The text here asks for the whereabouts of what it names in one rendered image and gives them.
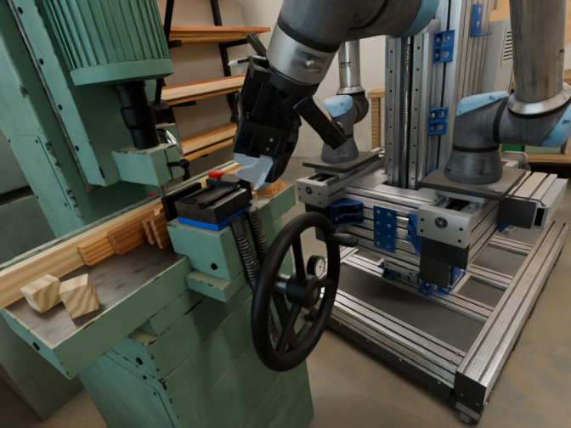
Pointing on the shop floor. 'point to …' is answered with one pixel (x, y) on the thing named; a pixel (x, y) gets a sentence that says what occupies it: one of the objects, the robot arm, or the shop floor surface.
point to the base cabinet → (206, 384)
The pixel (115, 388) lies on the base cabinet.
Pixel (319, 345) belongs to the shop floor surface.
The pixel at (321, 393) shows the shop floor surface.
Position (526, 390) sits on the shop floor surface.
